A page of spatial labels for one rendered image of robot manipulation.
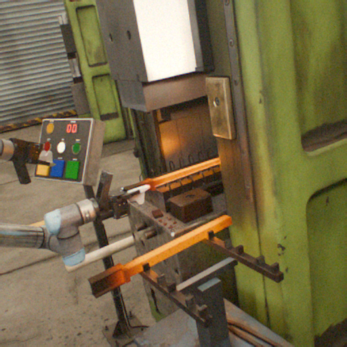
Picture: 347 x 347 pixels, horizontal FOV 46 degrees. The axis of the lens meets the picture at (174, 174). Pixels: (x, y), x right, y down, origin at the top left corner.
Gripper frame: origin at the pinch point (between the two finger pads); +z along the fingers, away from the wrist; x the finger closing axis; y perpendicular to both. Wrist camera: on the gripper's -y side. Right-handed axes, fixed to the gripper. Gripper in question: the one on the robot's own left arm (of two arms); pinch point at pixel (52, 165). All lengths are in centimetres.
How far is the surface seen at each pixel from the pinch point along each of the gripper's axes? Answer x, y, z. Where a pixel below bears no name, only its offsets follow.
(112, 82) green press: 295, 150, 303
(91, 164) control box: -6.7, 3.4, 14.3
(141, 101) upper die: -50, 23, -9
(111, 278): -68, -28, -29
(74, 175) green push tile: -2.2, -2.2, 10.5
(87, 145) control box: -6.1, 10.9, 11.2
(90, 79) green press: 314, 146, 278
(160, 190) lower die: -52, -4, 7
